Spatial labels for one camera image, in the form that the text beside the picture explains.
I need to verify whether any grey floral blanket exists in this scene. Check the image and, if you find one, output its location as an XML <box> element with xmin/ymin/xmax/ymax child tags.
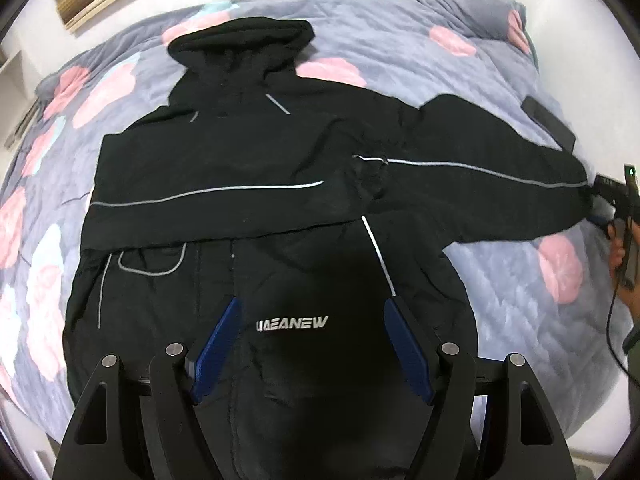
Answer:
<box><xmin>0</xmin><ymin>0</ymin><xmax>636</xmax><ymax>441</ymax></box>

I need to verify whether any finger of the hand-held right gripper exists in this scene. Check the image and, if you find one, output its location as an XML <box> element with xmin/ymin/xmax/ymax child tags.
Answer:
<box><xmin>588</xmin><ymin>206</ymin><xmax>622</xmax><ymax>228</ymax></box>
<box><xmin>594</xmin><ymin>175</ymin><xmax>630</xmax><ymax>200</ymax></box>

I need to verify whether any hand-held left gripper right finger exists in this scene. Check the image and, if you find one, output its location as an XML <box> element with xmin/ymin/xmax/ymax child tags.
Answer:
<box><xmin>383</xmin><ymin>296</ymin><xmax>577</xmax><ymax>480</ymax></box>

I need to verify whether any black cable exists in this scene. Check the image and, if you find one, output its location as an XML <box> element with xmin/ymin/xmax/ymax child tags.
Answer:
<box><xmin>606</xmin><ymin>280</ymin><xmax>640</xmax><ymax>378</ymax></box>

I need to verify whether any black phone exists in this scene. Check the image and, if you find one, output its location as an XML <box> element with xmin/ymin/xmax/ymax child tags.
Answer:
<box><xmin>520</xmin><ymin>95</ymin><xmax>577</xmax><ymax>154</ymax></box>

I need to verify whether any white bedside cabinet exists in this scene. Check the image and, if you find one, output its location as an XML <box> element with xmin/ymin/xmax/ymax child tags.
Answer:
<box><xmin>0</xmin><ymin>50</ymin><xmax>43</xmax><ymax>153</ymax></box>

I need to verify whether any person's right hand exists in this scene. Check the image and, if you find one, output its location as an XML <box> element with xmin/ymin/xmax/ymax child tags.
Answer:
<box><xmin>606</xmin><ymin>221</ymin><xmax>627</xmax><ymax>282</ymax></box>

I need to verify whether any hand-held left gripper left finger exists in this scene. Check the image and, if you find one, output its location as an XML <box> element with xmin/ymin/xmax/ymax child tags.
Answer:
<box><xmin>52</xmin><ymin>296</ymin><xmax>242</xmax><ymax>480</ymax></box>

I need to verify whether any black hooded jacket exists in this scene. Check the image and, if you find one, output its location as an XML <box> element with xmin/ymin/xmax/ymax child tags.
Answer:
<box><xmin>62</xmin><ymin>16</ymin><xmax>598</xmax><ymax>480</ymax></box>

